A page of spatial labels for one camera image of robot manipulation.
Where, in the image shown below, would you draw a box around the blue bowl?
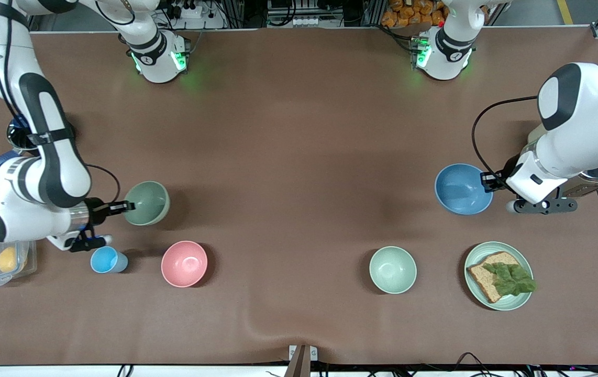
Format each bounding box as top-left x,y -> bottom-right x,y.
434,163 -> 494,216

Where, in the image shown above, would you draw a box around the dark green bowl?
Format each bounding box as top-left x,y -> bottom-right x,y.
124,181 -> 170,227

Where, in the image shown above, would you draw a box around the yellow lemon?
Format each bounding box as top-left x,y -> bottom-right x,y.
0,246 -> 20,273

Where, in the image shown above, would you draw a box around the pink bowl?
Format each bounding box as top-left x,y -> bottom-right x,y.
161,240 -> 208,288

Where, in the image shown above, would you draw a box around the glass lid with blue knob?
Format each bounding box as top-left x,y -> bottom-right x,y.
7,118 -> 30,151

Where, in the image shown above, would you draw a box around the light green bowl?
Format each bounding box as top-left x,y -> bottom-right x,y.
369,246 -> 417,294

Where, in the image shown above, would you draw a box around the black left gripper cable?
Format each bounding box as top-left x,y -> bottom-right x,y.
471,96 -> 538,181

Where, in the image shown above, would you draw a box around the green lettuce leaf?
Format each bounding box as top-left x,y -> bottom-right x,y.
482,262 -> 537,297

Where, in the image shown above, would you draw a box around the light green plate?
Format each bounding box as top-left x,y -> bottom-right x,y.
464,241 -> 534,312

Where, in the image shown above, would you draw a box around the orange snack packets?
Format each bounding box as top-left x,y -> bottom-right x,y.
381,0 -> 447,28

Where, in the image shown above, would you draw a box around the metal table edge bracket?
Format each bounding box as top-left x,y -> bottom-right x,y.
289,345 -> 318,377

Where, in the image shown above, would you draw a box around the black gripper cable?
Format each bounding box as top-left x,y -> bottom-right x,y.
471,96 -> 538,181
87,164 -> 121,204

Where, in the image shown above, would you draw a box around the blue plastic cup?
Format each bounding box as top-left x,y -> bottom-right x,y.
90,246 -> 128,274

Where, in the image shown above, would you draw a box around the brown bread slice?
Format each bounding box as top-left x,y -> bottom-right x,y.
467,251 -> 522,304

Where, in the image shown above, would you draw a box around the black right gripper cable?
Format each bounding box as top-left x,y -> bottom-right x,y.
87,164 -> 121,204

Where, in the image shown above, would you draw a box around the white power strip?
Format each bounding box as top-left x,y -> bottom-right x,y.
289,16 -> 342,28
171,0 -> 218,29

